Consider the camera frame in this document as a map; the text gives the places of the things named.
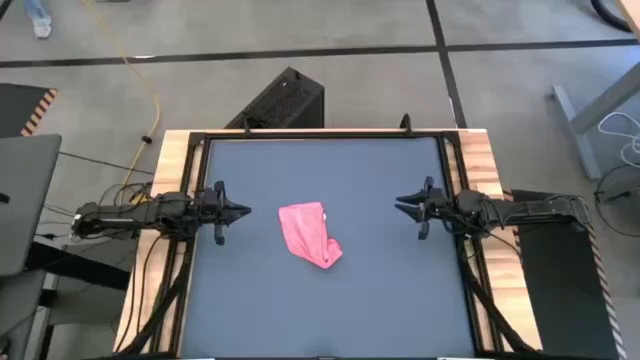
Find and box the wooden desk top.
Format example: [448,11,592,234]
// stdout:
[617,0,640,39]

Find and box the grey side table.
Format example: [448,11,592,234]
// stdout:
[0,268,49,360]

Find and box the white cable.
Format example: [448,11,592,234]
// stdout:
[597,111,640,169]

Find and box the wooden table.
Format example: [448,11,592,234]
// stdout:
[113,128,544,354]

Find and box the pink terry towel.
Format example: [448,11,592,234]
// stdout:
[277,201,344,270]

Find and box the black computer tower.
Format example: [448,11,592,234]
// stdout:
[224,66,326,130]

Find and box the black crossbar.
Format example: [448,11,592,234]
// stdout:
[24,241,132,292]

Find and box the blue-grey table mat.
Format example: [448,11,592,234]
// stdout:
[180,137,476,359]

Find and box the black hose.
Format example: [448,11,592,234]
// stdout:
[589,0,635,34]

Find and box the thin black cable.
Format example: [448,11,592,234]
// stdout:
[57,151,156,176]

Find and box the black cable sleeve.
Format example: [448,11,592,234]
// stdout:
[117,238,195,357]
[455,238,541,357]

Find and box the person's foot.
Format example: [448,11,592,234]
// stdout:
[23,0,53,40]

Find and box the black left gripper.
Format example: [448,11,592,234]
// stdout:
[192,180,253,246]

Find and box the yellow cable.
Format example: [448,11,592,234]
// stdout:
[79,0,162,206]

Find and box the black cable with plug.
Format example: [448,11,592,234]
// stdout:
[593,163,640,239]

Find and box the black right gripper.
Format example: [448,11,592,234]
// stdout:
[394,175,461,241]

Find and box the grey desk leg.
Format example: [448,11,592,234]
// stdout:
[551,62,640,182]

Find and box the black metal table frame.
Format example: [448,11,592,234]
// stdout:
[172,130,489,359]

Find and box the black mat striped edge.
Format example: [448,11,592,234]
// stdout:
[0,83,59,139]
[504,188,629,360]

